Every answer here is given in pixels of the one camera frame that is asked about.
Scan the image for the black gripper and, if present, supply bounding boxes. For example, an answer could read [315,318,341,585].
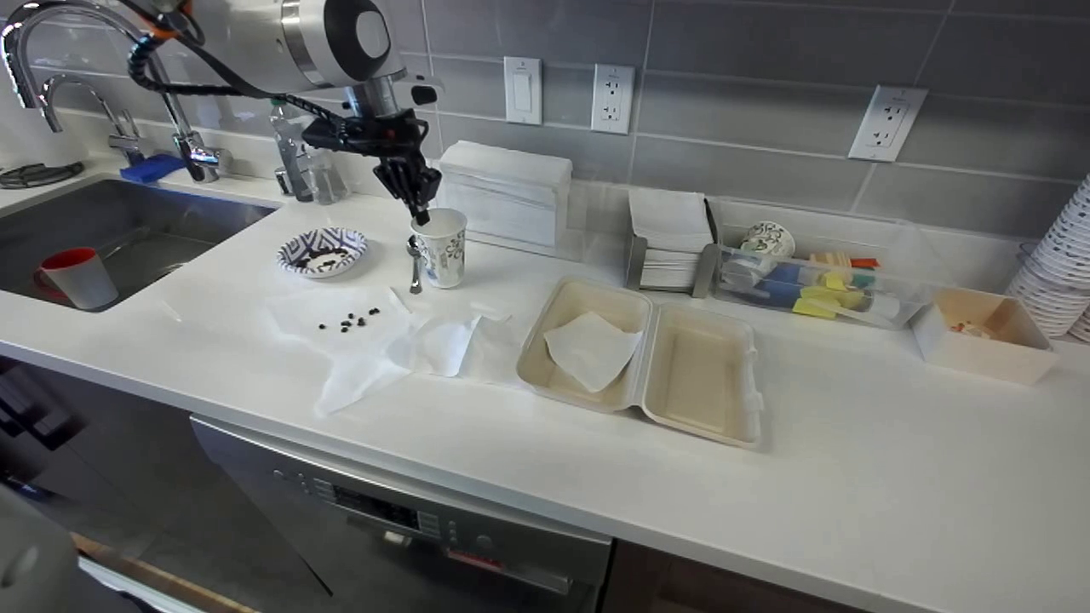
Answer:
[300,101,448,229]

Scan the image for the red and grey cup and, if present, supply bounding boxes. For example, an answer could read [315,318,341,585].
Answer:
[32,241,122,316]

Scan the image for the small slim metal shaker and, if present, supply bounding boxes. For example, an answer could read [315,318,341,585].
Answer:
[404,232,428,295]

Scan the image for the white paper towel stack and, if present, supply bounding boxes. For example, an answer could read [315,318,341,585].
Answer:
[434,136,577,254]

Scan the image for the clear soap bottle green cap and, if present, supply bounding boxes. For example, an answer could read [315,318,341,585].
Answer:
[266,95,347,207]

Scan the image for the dark scattered crumbs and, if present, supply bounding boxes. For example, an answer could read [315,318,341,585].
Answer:
[315,300,386,338]

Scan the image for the clear plastic bag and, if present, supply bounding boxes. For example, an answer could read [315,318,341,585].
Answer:
[271,282,487,420]

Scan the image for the white folded napkin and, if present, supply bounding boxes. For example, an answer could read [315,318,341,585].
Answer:
[538,309,647,397]

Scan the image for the blue sponge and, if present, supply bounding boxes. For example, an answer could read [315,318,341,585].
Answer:
[115,149,190,186]

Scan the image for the metal napkin holder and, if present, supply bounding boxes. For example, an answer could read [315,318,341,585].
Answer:
[621,183,724,300]

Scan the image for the stainless steel sink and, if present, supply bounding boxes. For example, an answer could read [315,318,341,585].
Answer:
[0,178,278,316]

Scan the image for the small chrome tap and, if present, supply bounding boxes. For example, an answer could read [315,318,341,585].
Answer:
[37,71,155,163]

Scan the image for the beige clamshell takeout container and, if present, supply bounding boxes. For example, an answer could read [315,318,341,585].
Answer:
[513,273,767,450]

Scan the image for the stainless steel dishwasher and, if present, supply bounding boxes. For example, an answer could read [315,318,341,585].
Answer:
[188,415,617,613]

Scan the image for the white patterned roll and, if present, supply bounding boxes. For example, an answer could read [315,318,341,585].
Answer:
[734,222,802,275]

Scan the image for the tall chrome kitchen faucet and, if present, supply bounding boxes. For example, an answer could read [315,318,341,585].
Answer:
[0,0,226,186]

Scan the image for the dark sink strainer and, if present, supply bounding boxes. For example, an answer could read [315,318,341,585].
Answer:
[0,161,88,192]

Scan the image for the blue condiment packets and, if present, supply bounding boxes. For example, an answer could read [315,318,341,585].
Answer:
[758,259,810,307]

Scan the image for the clear plastic condiment tray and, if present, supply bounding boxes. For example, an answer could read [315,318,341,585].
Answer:
[711,222,918,331]

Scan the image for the yellow condiment packets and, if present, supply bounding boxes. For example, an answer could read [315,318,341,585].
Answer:
[791,267,875,322]

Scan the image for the wooden strip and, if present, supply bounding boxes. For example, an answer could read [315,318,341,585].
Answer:
[66,530,258,613]

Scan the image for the small beige cardboard box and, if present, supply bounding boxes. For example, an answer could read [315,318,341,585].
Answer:
[911,282,1061,387]

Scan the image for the stack of white paper cups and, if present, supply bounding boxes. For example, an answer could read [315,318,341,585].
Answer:
[1004,165,1090,346]

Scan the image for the white light switch plate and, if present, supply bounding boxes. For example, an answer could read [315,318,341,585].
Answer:
[500,51,548,128]

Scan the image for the white wall power outlet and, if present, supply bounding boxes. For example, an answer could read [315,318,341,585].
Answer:
[587,62,638,136]
[844,81,929,165]

